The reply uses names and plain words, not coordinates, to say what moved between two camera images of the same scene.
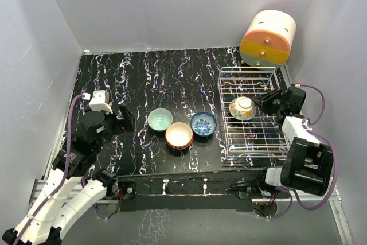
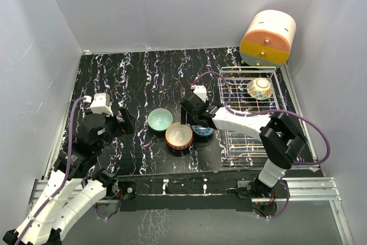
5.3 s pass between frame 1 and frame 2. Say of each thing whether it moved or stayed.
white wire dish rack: stayed
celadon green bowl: stayed
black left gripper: stayed
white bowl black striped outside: stayed
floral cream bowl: moved
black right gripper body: moved
